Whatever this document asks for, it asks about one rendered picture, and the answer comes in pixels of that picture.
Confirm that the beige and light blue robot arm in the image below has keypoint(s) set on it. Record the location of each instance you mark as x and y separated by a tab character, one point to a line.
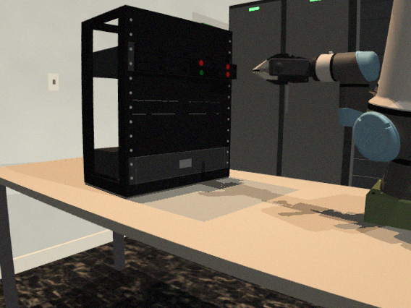
381	118

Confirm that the black server rack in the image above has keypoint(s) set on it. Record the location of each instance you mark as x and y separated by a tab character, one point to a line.
170	143

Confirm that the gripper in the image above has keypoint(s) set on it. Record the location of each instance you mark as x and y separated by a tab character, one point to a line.
280	80

